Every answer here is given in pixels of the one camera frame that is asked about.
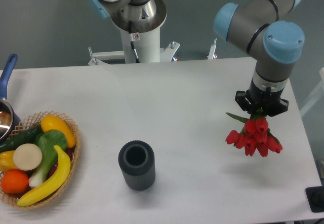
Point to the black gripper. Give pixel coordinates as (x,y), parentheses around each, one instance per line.
(263,95)

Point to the red tulip bouquet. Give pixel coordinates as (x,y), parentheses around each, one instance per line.
(254,136)

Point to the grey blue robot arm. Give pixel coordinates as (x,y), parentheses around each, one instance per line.
(256,28)

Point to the dark grey ribbed vase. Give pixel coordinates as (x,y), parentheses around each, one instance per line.
(136,160)

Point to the right table clamp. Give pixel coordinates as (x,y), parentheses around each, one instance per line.
(212,52)

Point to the table clamp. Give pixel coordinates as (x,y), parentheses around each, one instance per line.
(212,52)
(93,58)

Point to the black device at table edge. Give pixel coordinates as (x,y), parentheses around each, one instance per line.
(315,198)

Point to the left table clamp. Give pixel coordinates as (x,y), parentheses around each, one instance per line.
(93,58)

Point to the red fruit in basket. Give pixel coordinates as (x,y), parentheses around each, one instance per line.
(69,152)

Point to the green bok choy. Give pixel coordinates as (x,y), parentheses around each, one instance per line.
(46,143)

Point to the woven wicker basket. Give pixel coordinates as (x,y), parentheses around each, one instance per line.
(30,122)

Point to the yellow banana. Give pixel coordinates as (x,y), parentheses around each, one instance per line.
(51,184)

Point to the green cucumber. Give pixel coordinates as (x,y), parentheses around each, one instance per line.
(26,136)

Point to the beige round cut vegetable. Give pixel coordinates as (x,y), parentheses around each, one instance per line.
(27,157)

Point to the orange fruit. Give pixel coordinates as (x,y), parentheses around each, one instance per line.
(14,182)

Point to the yellow bell pepper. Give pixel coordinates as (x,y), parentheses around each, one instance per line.
(6,161)

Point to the white frame at right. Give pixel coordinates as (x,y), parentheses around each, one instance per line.
(314,96)

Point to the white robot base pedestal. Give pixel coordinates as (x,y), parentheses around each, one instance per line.
(139,28)

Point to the blue handled saucepan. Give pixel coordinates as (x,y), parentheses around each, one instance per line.
(9,119)

